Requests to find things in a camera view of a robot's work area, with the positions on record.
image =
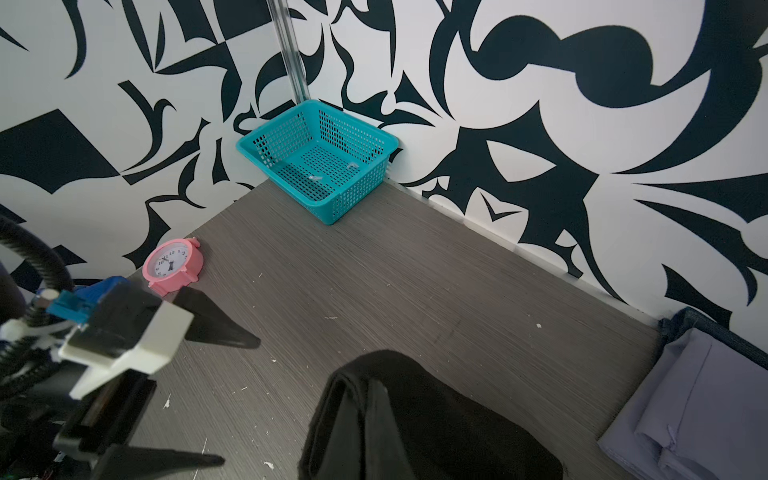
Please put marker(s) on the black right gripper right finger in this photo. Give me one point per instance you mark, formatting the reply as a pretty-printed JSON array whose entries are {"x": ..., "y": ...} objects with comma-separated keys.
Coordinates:
[{"x": 385, "y": 454}]

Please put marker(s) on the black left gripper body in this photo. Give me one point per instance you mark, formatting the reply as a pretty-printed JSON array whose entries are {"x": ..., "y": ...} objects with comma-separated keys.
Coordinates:
[{"x": 46, "y": 434}]

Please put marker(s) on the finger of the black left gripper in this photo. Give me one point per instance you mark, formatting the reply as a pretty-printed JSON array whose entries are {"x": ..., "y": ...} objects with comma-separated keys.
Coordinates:
[
  {"x": 210, "y": 324},
  {"x": 127, "y": 462}
]

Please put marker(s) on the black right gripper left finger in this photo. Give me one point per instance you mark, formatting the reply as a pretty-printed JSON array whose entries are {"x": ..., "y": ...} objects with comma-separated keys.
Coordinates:
[{"x": 339, "y": 452}]

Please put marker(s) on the black garment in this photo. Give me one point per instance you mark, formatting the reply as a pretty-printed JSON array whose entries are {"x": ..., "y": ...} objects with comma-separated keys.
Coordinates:
[{"x": 446, "y": 435}]

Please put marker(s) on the lilac skirt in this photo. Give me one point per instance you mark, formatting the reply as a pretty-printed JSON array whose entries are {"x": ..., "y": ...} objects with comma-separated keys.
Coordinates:
[{"x": 700, "y": 413}]

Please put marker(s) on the pink alarm clock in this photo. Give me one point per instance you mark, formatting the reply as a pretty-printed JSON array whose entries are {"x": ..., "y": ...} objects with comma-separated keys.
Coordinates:
[{"x": 173, "y": 265}]

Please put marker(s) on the teal plastic basket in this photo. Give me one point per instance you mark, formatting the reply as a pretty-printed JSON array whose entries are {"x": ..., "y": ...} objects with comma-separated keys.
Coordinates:
[{"x": 325, "y": 159}]

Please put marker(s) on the aluminium cage frame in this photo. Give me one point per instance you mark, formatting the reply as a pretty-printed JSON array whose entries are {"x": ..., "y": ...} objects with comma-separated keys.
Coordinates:
[{"x": 280, "y": 14}]

